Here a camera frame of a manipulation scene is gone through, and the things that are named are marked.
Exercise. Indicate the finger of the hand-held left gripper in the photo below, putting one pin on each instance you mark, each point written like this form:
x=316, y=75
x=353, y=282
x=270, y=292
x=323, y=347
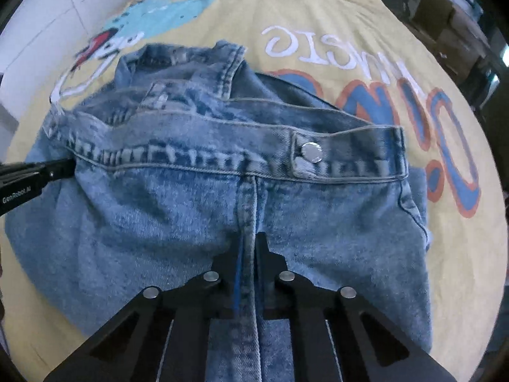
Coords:
x=59, y=169

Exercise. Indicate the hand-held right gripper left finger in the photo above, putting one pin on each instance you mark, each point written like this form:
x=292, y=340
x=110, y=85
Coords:
x=230, y=282

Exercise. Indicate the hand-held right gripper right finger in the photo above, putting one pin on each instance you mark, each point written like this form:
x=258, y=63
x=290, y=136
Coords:
x=274, y=286

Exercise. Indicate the blue denim jacket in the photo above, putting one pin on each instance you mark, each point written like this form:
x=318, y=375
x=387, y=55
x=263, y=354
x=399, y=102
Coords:
x=179, y=207

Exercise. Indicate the white wardrobe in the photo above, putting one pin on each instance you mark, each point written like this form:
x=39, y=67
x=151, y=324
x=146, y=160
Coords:
x=47, y=28

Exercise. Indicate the yellow printed blanket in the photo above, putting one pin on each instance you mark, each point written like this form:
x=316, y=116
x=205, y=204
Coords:
x=358, y=67

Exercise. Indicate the wooden drawer cabinet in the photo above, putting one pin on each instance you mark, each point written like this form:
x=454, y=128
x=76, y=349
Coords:
x=457, y=43

